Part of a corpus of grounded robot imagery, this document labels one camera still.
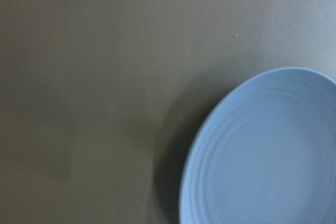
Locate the blue plate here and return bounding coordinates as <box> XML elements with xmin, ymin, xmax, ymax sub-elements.
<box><xmin>178</xmin><ymin>67</ymin><xmax>335</xmax><ymax>223</ymax></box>

